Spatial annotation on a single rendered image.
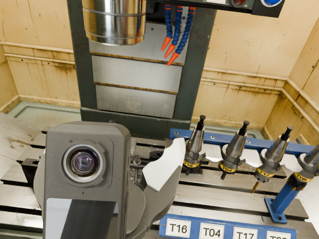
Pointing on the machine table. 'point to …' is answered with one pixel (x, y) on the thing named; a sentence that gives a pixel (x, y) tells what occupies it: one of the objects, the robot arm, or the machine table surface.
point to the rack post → (280, 203)
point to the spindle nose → (115, 21)
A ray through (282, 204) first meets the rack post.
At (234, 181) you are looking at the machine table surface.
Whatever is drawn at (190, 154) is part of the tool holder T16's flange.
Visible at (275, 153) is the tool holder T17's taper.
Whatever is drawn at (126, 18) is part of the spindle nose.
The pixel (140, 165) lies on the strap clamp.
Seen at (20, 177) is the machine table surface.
